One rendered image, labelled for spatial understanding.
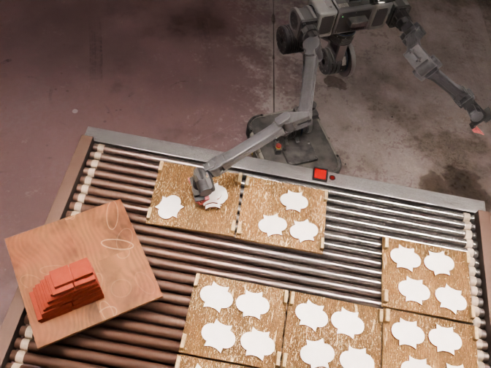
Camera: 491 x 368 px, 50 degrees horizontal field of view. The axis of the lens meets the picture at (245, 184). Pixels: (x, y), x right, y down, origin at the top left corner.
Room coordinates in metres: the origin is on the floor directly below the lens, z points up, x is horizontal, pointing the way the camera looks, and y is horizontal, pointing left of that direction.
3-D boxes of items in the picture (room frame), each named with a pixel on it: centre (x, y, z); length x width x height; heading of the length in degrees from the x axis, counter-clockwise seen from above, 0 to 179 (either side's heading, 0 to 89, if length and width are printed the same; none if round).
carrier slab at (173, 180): (1.32, 0.22, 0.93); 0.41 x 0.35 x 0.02; 93
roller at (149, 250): (1.02, -0.19, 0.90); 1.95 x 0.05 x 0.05; 91
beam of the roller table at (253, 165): (1.59, -0.19, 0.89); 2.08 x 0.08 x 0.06; 91
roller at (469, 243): (1.37, -0.19, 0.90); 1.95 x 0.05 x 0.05; 91
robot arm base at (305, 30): (2.00, -0.16, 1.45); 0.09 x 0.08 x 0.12; 118
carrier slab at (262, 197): (1.32, -0.20, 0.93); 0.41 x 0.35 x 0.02; 91
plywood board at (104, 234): (0.82, 0.59, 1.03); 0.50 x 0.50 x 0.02; 36
